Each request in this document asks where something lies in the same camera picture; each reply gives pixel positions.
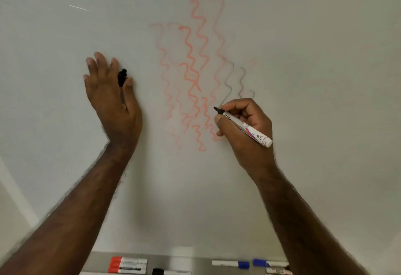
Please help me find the red whiteboard marker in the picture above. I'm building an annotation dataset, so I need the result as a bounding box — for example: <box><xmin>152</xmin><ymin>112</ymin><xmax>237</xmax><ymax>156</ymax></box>
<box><xmin>109</xmin><ymin>261</ymin><xmax>148</xmax><ymax>270</ymax></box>
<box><xmin>107</xmin><ymin>267</ymin><xmax>147</xmax><ymax>275</ymax></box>
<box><xmin>110</xmin><ymin>256</ymin><xmax>148</xmax><ymax>265</ymax></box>

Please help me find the metal marker tray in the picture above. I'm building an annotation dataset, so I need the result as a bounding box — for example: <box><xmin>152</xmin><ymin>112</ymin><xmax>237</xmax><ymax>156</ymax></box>
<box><xmin>80</xmin><ymin>251</ymin><xmax>294</xmax><ymax>275</ymax></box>

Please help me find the person's right hand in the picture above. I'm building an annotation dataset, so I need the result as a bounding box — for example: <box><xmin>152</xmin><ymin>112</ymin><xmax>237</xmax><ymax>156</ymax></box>
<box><xmin>214</xmin><ymin>98</ymin><xmax>276</xmax><ymax>175</ymax></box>

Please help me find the blue whiteboard marker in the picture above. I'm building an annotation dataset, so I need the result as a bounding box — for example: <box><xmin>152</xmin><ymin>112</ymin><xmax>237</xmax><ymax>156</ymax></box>
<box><xmin>252</xmin><ymin>258</ymin><xmax>289</xmax><ymax>268</ymax></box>
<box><xmin>212</xmin><ymin>260</ymin><xmax>251</xmax><ymax>270</ymax></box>
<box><xmin>265</xmin><ymin>267</ymin><xmax>294</xmax><ymax>275</ymax></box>

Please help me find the person's right forearm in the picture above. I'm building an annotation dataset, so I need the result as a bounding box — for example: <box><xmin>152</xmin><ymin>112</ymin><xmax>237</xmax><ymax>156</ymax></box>
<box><xmin>250</xmin><ymin>165</ymin><xmax>370</xmax><ymax>275</ymax></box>

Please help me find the white whiteboard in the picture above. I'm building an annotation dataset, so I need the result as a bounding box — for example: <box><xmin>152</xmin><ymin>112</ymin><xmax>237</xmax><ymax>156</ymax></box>
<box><xmin>0</xmin><ymin>0</ymin><xmax>401</xmax><ymax>260</ymax></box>

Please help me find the black whiteboard marker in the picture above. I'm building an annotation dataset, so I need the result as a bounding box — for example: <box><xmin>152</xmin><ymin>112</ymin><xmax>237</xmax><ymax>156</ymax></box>
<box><xmin>213</xmin><ymin>106</ymin><xmax>274</xmax><ymax>148</ymax></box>
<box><xmin>152</xmin><ymin>267</ymin><xmax>192</xmax><ymax>275</ymax></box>

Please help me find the person's left forearm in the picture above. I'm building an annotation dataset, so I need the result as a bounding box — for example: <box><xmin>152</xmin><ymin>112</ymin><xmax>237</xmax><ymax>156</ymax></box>
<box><xmin>0</xmin><ymin>141</ymin><xmax>135</xmax><ymax>275</ymax></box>

